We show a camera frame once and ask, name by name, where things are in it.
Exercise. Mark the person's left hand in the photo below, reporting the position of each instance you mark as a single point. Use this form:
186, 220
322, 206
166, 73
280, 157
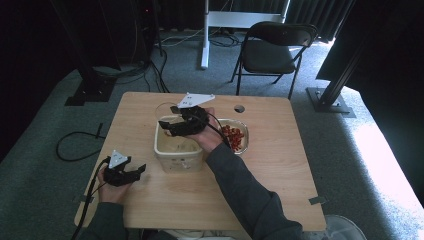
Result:
111, 193

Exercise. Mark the clear container with berries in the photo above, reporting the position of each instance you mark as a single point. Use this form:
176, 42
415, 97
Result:
244, 133

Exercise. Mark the white round bin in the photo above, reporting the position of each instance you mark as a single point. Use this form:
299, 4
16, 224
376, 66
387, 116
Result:
340, 230

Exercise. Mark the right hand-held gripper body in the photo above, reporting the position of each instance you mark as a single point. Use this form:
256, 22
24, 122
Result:
193, 116

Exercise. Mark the pile of dried red berries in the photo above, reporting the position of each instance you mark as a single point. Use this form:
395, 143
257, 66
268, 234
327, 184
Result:
235, 136

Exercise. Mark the black metal stand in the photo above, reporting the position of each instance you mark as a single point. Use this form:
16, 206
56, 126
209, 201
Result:
328, 100
90, 86

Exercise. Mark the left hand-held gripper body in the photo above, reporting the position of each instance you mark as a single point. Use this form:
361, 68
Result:
116, 170

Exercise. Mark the grey tape strip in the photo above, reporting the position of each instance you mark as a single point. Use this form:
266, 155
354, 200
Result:
317, 200
80, 199

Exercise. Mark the black folding chair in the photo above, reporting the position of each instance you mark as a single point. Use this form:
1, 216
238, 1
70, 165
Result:
266, 56

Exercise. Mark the white square plastic container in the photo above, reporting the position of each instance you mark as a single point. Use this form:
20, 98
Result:
178, 151

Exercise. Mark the white desk frame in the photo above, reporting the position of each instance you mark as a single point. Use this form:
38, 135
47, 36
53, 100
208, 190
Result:
233, 19

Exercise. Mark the dark curtain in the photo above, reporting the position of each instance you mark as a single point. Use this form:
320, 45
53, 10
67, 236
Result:
316, 16

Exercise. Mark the person's right hand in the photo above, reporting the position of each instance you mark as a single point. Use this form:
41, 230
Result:
208, 140

